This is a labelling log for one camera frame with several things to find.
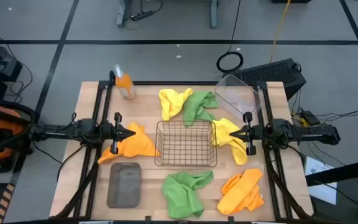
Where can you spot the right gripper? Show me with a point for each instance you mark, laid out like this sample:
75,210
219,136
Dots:
253,133

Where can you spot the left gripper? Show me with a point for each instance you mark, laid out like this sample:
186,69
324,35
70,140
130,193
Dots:
116,130

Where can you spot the orange microfiber towel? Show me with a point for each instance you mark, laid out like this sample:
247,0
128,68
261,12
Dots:
138,146
241,193

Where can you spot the yellow microfiber towel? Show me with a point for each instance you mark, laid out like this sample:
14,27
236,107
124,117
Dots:
171,102
239,152

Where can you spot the green microfiber towel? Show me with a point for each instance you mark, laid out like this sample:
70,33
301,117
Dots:
182,193
197,105

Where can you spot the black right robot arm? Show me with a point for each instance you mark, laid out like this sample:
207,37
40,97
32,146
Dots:
303,132

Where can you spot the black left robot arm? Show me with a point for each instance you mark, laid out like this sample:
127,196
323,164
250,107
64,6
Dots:
61,130

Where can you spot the clear plastic bin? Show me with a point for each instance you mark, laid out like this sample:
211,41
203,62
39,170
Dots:
238,99

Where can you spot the orange spray bottle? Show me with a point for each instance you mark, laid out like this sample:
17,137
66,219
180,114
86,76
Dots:
124,87

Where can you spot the grey tinted plastic bin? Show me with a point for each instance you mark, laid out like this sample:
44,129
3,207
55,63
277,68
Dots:
123,186

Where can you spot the black power adapter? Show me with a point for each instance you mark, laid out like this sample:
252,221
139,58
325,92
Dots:
310,117

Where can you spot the white paper sheet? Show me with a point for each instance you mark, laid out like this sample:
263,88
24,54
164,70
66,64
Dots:
320,183

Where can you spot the black power strip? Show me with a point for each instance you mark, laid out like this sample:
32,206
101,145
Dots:
141,15

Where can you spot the grey desk leg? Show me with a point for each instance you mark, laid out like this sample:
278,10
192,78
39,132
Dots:
122,12
213,14

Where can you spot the orange and black vacuum cleaner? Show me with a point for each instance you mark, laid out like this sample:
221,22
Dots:
2,124

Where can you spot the black aluminium table frame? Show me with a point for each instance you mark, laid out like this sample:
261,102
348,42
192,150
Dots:
182,83

